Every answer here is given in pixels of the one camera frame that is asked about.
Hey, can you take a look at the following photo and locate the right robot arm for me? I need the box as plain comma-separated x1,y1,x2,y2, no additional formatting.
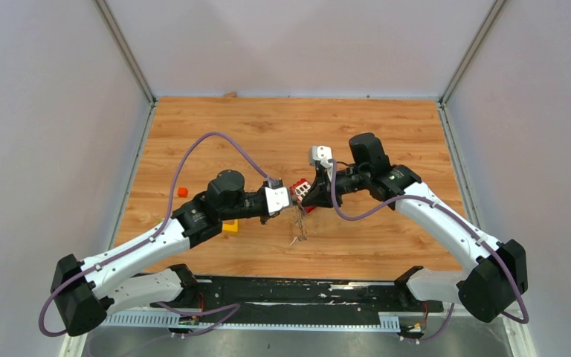
301,132,530,324

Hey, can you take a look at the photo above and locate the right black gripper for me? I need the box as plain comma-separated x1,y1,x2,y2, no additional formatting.
302,165,370,208

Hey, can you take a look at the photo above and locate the red window toy block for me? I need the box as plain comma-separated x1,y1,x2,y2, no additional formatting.
289,178,316,215

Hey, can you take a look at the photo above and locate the yellow triangular toy block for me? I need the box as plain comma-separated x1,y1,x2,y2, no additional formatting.
222,219,239,233

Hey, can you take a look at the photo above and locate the grey metal keyring disc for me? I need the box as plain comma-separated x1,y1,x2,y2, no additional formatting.
290,196,307,245

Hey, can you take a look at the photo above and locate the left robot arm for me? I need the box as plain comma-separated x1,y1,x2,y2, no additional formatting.
49,170,295,336

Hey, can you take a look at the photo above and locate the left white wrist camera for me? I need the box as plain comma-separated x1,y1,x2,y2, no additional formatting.
265,187,292,216

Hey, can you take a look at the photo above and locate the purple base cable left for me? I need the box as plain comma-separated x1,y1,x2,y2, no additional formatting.
156,299,242,341

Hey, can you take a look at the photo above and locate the white slotted cable duct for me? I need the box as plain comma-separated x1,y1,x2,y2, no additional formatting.
101,310,401,332

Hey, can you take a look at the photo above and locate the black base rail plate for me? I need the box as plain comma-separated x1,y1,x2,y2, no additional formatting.
167,275,444,325

